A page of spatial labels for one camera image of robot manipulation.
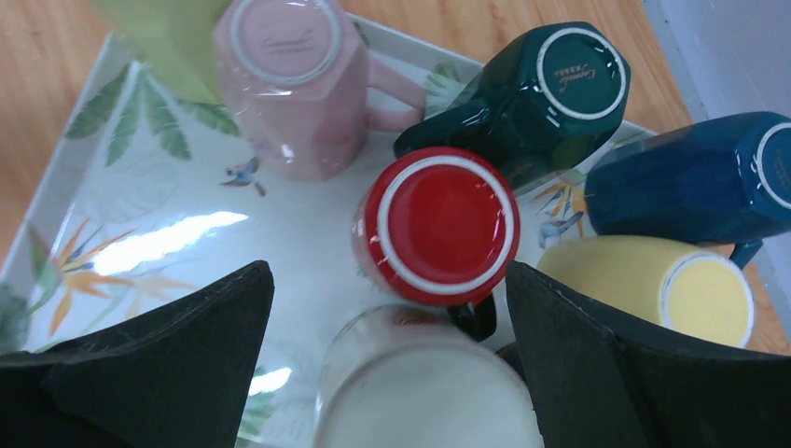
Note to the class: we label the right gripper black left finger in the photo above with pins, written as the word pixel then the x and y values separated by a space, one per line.
pixel 176 376

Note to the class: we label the pale yellow mug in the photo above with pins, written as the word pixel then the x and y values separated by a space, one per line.
pixel 678 286

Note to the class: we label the pink faceted mug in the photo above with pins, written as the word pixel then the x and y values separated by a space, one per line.
pixel 303 88

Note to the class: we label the floral white serving tray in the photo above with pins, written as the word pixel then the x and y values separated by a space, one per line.
pixel 136 210

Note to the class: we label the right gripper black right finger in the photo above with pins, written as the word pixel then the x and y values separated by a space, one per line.
pixel 600 377

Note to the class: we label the large floral cream mug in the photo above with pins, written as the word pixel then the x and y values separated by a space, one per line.
pixel 399 376

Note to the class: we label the dark green faceted mug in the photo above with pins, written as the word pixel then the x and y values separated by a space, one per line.
pixel 538 108

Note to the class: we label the dark blue faceted mug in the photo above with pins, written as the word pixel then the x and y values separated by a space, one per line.
pixel 723 181

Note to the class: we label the red mug black handle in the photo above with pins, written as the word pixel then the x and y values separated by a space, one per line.
pixel 438 227

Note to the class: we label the lime green faceted mug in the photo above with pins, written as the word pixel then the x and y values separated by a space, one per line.
pixel 174 39

